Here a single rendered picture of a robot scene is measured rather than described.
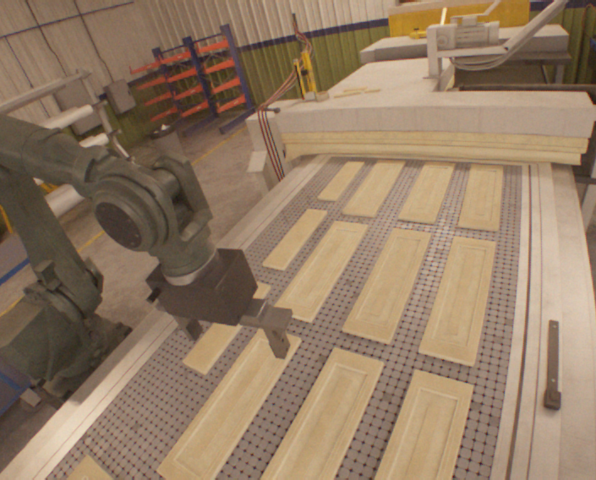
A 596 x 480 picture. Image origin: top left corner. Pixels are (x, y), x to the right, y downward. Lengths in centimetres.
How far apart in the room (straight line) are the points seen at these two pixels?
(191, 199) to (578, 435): 123
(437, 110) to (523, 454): 196
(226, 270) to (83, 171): 37
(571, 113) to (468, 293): 139
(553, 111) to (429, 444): 195
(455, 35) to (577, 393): 262
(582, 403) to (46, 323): 210
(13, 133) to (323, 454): 117
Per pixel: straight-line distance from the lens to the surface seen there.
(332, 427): 113
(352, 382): 119
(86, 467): 148
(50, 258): 176
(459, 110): 241
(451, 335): 129
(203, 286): 75
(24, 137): 94
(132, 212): 64
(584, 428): 128
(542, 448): 118
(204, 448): 124
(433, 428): 112
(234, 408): 125
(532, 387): 125
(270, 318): 84
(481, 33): 313
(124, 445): 145
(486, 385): 122
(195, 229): 74
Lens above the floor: 193
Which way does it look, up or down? 37 degrees down
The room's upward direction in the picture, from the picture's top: 17 degrees counter-clockwise
